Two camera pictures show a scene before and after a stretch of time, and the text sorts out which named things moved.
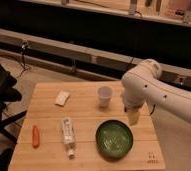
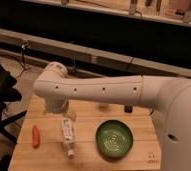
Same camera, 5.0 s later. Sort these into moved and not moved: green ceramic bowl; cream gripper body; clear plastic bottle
Moved: cream gripper body
Not moved: green ceramic bowl; clear plastic bottle
